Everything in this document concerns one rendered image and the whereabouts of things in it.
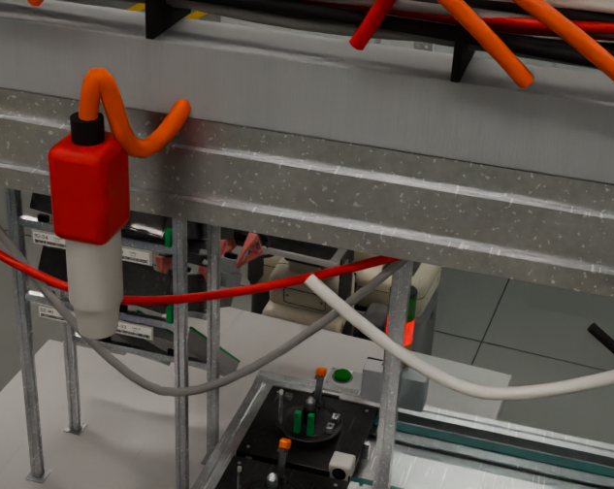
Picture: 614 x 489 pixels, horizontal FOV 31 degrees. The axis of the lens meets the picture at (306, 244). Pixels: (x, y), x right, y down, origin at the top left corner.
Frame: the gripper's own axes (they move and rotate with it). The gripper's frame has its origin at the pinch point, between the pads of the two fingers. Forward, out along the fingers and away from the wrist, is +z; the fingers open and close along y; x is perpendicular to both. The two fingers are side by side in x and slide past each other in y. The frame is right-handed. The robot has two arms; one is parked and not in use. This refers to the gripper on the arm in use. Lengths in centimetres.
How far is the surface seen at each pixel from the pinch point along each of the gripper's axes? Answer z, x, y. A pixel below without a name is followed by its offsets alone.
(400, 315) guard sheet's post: 17, -26, 51
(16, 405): 41, 19, -40
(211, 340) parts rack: 22.3, -5.8, 9.6
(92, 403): 32.7, 23.3, -25.4
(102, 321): 80, -121, 65
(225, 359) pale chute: 18.7, 8.6, 6.8
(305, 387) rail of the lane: 12.2, 23.3, 19.8
